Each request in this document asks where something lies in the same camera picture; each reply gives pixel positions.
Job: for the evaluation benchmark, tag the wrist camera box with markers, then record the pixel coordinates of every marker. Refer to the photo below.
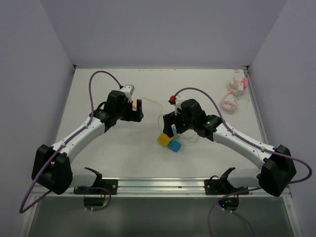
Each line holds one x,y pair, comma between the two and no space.
176,101
128,90

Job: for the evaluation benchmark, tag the black base bracket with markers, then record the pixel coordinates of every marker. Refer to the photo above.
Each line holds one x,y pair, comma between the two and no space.
220,185
91,182

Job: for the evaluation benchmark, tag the right black base bracket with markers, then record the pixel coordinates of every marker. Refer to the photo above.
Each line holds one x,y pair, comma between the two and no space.
220,185

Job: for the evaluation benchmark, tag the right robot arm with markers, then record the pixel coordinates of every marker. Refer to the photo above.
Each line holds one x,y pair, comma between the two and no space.
273,170

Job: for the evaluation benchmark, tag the left black base bracket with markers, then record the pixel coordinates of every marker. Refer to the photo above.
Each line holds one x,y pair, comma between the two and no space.
91,182

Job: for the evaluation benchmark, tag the pale yellow plug adapter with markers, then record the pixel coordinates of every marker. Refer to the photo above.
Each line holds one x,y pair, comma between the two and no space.
134,105

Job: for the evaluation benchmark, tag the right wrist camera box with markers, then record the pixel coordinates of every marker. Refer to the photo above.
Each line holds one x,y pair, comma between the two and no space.
176,101

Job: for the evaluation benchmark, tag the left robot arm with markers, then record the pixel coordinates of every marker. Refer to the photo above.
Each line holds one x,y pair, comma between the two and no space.
52,166

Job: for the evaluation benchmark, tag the blue plug adapter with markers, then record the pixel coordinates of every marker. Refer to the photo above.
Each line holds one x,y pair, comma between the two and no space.
174,146

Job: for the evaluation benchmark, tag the light teal usb charger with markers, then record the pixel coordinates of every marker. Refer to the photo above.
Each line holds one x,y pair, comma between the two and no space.
174,129

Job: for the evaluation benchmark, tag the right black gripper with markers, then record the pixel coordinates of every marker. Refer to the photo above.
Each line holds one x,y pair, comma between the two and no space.
169,119

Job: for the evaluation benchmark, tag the pink power socket cluster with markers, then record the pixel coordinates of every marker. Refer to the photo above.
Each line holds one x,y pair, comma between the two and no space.
237,87

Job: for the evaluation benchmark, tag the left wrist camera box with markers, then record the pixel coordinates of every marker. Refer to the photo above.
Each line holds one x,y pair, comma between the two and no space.
128,90

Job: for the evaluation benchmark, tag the yellow cube power socket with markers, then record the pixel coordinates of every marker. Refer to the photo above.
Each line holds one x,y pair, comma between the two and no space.
164,140

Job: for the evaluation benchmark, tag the aluminium front rail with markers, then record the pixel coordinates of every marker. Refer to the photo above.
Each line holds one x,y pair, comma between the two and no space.
152,187

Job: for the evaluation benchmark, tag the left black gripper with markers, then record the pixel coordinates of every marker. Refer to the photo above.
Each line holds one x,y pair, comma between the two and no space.
135,116

